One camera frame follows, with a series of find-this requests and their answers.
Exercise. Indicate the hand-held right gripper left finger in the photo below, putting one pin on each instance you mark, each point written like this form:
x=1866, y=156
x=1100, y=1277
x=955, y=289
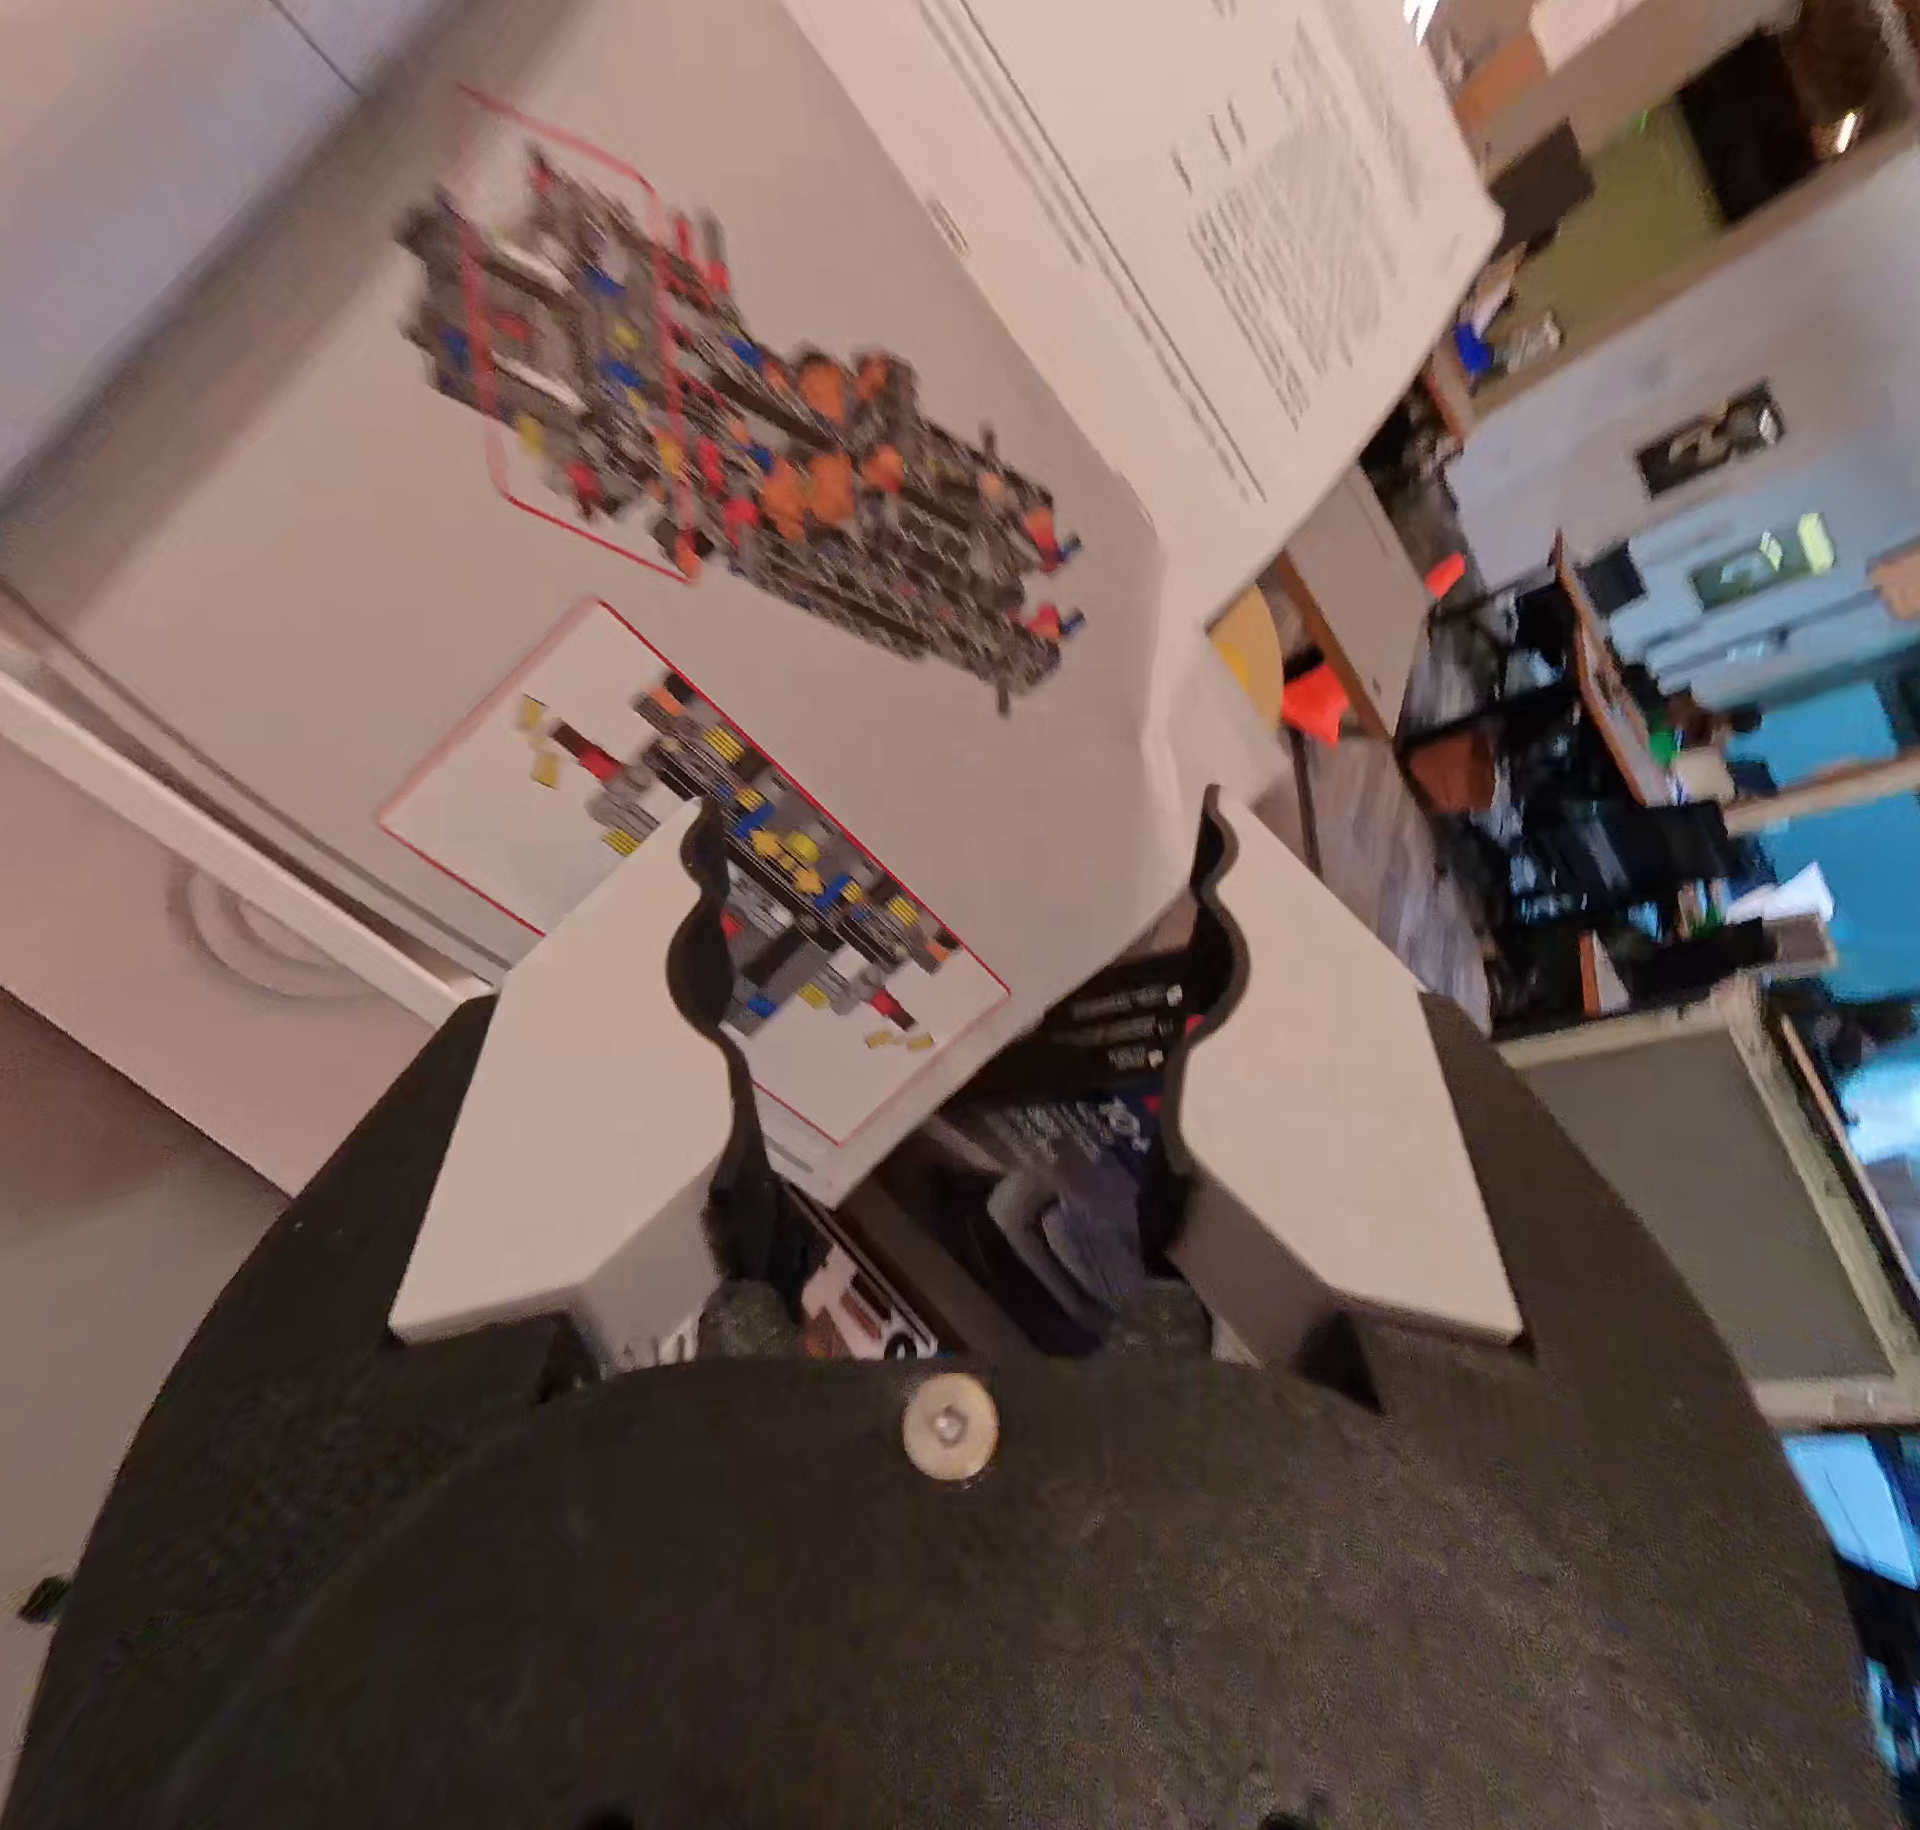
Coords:
x=570, y=1110

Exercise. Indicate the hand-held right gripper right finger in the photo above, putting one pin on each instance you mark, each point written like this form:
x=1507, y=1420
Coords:
x=1335, y=1126

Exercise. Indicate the lego instruction booklet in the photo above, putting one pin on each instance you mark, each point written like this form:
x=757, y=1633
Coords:
x=899, y=749

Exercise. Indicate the black printed box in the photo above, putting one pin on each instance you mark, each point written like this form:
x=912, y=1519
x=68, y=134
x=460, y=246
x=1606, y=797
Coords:
x=1078, y=1029

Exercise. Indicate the white plastic seat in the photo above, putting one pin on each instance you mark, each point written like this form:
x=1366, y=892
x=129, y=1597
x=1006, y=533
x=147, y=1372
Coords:
x=225, y=1049

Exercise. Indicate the grey framed board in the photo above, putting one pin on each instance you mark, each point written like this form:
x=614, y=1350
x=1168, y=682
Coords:
x=1695, y=1215

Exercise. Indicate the red bar clamp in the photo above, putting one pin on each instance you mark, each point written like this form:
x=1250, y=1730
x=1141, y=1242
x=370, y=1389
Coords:
x=1443, y=576
x=1316, y=703

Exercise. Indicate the yellow round object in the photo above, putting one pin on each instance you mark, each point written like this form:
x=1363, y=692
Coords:
x=1243, y=653

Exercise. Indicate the grey desk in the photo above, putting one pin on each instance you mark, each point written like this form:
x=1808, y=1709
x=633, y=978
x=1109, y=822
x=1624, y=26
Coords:
x=1350, y=585

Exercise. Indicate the white printed paper sheet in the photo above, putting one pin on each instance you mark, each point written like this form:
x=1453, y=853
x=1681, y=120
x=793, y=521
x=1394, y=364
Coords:
x=1125, y=211

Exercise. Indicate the framed wall picture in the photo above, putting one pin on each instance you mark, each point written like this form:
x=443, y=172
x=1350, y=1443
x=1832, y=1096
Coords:
x=1708, y=438

